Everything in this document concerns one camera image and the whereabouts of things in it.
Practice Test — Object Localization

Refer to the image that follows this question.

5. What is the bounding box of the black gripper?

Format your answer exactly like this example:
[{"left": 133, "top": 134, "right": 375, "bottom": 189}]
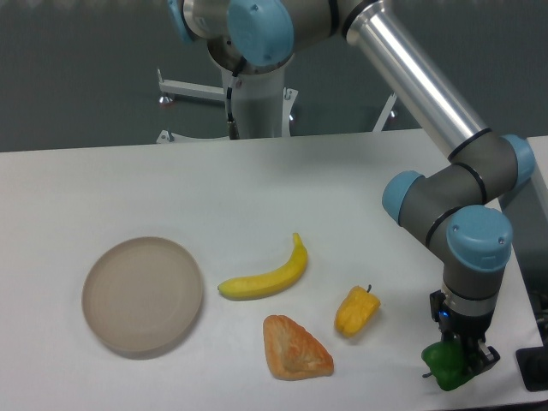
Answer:
[{"left": 429, "top": 289, "right": 500, "bottom": 375}]

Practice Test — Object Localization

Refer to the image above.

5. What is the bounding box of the green toy bell pepper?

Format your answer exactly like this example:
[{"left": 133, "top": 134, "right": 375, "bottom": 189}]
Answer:
[{"left": 421, "top": 340, "right": 474, "bottom": 391}]

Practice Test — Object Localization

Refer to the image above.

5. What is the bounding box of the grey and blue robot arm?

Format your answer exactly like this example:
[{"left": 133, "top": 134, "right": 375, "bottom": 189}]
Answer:
[{"left": 168, "top": 1, "right": 536, "bottom": 377}]

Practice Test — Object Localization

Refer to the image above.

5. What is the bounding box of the yellow toy bell pepper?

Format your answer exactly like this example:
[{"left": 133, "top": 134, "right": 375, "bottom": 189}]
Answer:
[{"left": 334, "top": 284, "right": 381, "bottom": 338}]

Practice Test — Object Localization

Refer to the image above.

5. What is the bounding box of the black device at table edge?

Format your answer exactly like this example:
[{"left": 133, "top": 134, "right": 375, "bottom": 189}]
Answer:
[{"left": 515, "top": 346, "right": 547, "bottom": 392}]

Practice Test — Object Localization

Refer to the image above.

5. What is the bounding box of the toy puff pastry turnover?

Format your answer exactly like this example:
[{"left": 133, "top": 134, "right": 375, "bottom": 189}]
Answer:
[{"left": 263, "top": 315, "right": 335, "bottom": 381}]

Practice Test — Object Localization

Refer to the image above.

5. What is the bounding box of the yellow toy banana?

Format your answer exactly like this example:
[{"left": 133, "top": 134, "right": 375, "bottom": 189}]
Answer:
[{"left": 217, "top": 233, "right": 308, "bottom": 301}]

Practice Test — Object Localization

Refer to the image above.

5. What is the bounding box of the beige round plate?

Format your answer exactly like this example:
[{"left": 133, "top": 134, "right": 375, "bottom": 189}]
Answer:
[{"left": 81, "top": 236, "right": 204, "bottom": 360}]

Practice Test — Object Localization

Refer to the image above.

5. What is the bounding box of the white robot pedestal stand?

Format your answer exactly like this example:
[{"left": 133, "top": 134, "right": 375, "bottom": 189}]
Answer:
[{"left": 154, "top": 63, "right": 402, "bottom": 145}]

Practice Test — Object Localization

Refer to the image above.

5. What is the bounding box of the black cable on pedestal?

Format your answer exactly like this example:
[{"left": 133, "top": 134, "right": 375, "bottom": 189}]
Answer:
[{"left": 224, "top": 56, "right": 248, "bottom": 140}]

